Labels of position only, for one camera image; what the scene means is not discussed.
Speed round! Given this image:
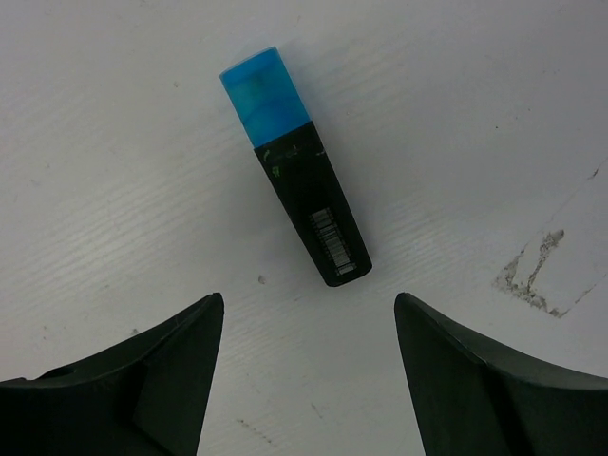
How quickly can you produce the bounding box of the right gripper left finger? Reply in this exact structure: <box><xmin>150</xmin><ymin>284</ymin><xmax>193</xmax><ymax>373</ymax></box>
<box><xmin>1</xmin><ymin>294</ymin><xmax>223</xmax><ymax>455</ymax></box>

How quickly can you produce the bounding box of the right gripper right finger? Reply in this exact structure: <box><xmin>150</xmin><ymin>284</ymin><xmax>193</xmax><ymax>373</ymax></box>
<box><xmin>394</xmin><ymin>293</ymin><xmax>607</xmax><ymax>455</ymax></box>

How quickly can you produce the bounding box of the black blue cap highlighter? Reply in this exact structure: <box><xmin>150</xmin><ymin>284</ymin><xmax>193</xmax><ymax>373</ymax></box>
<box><xmin>219</xmin><ymin>47</ymin><xmax>372</xmax><ymax>287</ymax></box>

